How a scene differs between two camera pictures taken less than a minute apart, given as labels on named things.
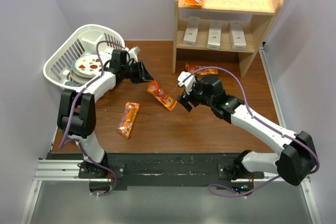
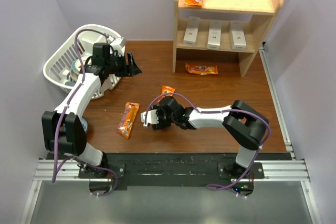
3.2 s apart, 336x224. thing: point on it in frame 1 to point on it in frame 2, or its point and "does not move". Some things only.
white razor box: (237, 35) does not move
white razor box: (214, 35) does not move
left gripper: (142, 73) to (129, 70)
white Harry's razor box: (191, 33) does not move
